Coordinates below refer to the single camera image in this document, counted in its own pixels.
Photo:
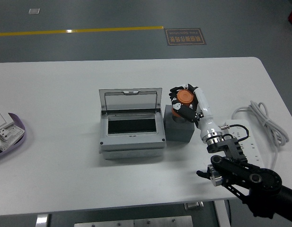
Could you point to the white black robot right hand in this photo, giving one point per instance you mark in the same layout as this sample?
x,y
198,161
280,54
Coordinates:
x,y
207,123

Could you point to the orange cylinder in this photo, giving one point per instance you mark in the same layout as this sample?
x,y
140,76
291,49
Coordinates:
x,y
184,97

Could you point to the grey enclosure box with lid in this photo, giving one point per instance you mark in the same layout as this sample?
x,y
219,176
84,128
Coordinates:
x,y
131,144

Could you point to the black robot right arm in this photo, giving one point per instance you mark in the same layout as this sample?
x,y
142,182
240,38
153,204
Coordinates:
x,y
242,169

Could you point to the dark grey cube with hole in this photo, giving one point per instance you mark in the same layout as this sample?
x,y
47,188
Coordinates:
x,y
179,132

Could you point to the brown floor sign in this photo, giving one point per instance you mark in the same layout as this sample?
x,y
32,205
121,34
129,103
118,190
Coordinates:
x,y
185,36

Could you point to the white table leg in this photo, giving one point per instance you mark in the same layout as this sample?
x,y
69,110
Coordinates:
x,y
222,214
42,220

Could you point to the yellow floor tape line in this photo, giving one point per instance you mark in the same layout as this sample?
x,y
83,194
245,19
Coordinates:
x,y
89,30

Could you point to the purple tray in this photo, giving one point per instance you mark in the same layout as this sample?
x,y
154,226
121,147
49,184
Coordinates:
x,y
22,133

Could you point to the white socket module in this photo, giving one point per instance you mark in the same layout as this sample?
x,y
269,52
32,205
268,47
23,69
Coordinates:
x,y
3,134

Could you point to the small metal floor plate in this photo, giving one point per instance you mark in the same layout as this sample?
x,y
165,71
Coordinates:
x,y
34,11

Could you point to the metal table bracket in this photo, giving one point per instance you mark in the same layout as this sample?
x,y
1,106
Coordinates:
x,y
194,205

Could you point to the grey metal base plate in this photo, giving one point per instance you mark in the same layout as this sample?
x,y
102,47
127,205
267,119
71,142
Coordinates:
x,y
136,222

